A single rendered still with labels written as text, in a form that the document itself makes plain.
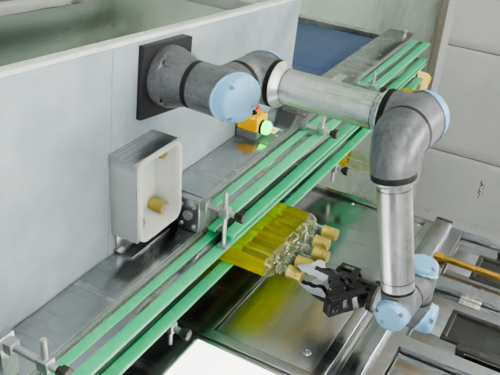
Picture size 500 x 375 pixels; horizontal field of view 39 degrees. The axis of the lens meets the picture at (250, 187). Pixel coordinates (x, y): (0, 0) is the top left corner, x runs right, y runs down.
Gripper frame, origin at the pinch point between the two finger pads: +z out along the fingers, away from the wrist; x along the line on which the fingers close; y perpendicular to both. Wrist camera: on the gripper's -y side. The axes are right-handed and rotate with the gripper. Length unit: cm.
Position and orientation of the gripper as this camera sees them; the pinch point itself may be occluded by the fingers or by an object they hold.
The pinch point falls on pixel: (299, 275)
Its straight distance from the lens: 183.9
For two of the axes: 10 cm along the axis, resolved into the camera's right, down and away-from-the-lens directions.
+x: 0.6, -8.7, -4.9
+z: -8.7, -2.9, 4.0
